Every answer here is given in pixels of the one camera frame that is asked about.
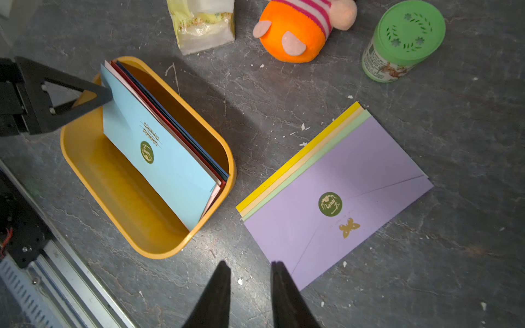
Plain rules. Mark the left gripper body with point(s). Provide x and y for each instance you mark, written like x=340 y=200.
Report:
x=12 y=106

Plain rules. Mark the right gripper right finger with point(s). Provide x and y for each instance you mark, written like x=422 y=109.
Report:
x=288 y=306

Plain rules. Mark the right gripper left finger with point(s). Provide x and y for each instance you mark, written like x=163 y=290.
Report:
x=213 y=307

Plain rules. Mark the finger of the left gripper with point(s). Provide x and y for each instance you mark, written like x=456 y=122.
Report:
x=52 y=99

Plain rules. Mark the yellow plastic storage tray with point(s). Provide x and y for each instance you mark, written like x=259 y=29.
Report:
x=141 y=215

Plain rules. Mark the pink envelope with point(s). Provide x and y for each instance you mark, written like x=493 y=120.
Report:
x=216 y=191

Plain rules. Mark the red envelope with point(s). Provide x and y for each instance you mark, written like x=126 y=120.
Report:
x=164 y=119

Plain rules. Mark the lilac envelope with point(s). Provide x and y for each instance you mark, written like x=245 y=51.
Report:
x=336 y=204

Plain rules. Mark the light green envelope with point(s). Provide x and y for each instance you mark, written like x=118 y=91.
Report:
x=363 y=117

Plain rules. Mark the yellow envelope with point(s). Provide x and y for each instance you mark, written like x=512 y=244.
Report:
x=243 y=207

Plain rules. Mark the beige envelope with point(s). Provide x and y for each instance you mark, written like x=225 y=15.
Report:
x=303 y=161

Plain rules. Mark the pink plush doll orange pants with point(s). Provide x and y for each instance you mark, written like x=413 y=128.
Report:
x=295 y=31

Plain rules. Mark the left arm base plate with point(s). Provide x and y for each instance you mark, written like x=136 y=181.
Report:
x=24 y=233

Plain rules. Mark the aluminium mounting rail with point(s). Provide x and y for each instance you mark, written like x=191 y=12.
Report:
x=58 y=289

